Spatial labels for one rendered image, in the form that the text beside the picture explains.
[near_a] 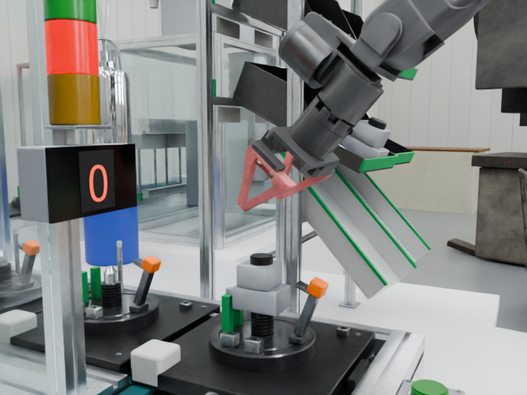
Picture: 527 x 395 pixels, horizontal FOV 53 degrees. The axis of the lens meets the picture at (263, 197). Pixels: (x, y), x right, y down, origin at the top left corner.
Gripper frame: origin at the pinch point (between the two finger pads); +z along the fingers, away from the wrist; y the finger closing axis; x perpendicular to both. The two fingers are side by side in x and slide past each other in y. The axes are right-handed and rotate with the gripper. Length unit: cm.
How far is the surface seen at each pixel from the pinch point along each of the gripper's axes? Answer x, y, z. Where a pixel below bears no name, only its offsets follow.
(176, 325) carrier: 2.2, -0.3, 24.6
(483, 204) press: 38, -466, 60
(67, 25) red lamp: -19.8, 21.5, -7.7
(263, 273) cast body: 7.1, 3.0, 5.9
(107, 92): -68, -54, 37
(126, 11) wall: -353, -390, 148
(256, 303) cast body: 9.0, 3.0, 9.5
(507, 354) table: 42, -39, 5
